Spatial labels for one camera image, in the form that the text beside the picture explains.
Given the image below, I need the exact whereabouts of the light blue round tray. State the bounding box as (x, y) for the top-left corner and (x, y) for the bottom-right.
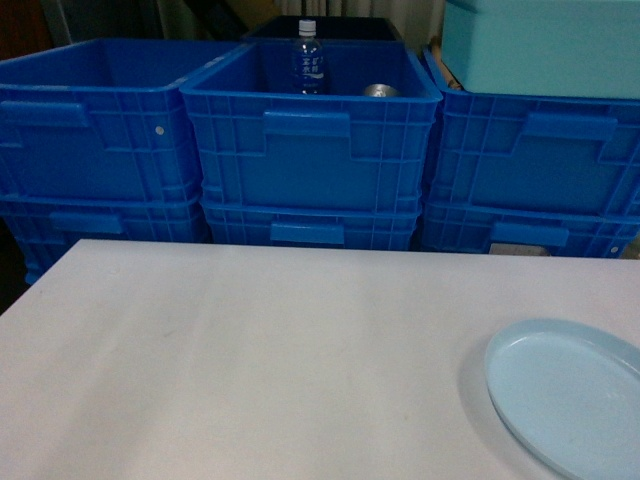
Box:
(484, 319), (639, 479)

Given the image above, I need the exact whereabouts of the blue crate bottom middle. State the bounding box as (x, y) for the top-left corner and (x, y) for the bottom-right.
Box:
(202, 201), (421, 251)

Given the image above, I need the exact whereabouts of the blue crate top middle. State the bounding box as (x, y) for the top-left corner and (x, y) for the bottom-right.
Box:
(180, 41), (441, 213)

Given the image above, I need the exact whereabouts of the silver metal can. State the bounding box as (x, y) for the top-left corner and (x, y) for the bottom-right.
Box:
(363, 83), (401, 98)

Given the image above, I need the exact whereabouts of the clear water bottle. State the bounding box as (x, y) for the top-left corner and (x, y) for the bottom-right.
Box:
(291, 19), (326, 95)

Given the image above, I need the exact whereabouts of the dark blue rear crate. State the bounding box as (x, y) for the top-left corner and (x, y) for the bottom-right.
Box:
(243, 15), (403, 42)

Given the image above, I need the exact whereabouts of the blue crate bottom right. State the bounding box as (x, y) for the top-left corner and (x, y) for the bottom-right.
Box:
(420, 202), (639, 258)

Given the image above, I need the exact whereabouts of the blue crate top left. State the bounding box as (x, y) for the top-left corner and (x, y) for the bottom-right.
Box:
(1, 39), (232, 203)

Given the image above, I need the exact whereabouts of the blue crate top right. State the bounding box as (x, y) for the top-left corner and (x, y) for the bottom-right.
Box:
(422, 48), (639, 217)

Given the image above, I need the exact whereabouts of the blue crate bottom left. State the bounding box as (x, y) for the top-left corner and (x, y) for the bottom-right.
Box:
(1, 197), (212, 284)

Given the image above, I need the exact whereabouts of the teal foam box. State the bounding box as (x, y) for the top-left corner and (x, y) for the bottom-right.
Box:
(441, 1), (639, 100)

